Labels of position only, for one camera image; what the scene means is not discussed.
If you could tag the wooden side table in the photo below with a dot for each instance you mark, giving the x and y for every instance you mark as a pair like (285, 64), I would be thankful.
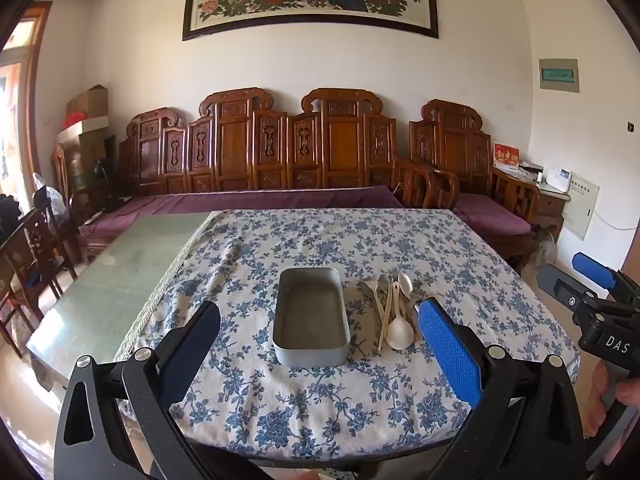
(550, 205)

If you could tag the wooden cabinet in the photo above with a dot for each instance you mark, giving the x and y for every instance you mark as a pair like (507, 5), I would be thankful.
(85, 170)

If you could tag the white flat box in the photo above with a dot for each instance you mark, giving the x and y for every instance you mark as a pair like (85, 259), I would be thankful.
(82, 130)

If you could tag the red gift box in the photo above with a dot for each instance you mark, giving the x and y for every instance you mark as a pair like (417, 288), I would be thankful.
(506, 155)

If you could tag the grey furry bundle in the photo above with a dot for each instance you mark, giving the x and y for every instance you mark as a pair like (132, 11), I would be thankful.
(542, 247)

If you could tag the grey metal tray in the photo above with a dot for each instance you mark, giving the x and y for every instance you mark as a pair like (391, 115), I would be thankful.
(310, 310)

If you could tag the white plastic ladle spoon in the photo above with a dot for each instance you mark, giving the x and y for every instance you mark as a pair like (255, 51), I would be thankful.
(400, 334)

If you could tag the white router device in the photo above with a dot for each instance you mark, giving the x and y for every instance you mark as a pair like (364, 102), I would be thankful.
(557, 179)

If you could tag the carved wooden armchair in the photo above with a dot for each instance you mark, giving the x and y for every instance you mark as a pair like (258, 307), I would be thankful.
(450, 145)

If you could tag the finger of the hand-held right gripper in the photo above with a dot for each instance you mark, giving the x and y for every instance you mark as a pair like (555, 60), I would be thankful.
(592, 266)
(557, 282)

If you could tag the blue floral tablecloth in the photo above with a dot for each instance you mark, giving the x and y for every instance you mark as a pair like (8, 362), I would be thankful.
(300, 240)

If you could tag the black bag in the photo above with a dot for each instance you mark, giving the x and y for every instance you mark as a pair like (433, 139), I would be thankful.
(7, 217)

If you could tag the white slotted plastic spork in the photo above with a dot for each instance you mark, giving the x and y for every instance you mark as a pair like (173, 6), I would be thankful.
(370, 287)

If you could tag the white electrical panel door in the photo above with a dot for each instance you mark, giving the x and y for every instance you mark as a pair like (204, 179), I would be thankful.
(580, 205)

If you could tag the brown cardboard box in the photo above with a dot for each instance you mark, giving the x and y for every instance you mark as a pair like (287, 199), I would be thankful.
(87, 102)

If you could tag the carved wooden sofa bench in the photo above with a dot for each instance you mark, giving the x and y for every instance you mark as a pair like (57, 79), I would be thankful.
(280, 150)

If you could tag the wooden dining chair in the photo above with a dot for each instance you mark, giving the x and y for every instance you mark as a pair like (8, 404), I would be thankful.
(30, 260)

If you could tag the oval metal spoon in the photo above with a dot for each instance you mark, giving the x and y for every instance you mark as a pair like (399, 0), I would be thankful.
(405, 283)

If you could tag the person's right hand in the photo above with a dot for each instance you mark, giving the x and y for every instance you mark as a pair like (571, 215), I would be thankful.
(596, 400)

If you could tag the wooden door frame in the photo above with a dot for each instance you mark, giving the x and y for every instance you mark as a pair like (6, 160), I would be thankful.
(35, 85)

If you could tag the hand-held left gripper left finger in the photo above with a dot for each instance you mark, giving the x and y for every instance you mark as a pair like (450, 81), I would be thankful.
(192, 355)

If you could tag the glass-top table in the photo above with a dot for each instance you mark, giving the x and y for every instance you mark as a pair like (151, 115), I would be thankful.
(115, 280)

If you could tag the green wall distribution box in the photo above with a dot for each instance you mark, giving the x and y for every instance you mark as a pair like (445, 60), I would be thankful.
(559, 75)

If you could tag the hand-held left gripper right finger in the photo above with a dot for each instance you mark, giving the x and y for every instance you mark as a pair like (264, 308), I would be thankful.
(447, 350)

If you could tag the clear plastic bag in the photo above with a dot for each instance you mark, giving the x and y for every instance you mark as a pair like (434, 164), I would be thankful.
(52, 200)

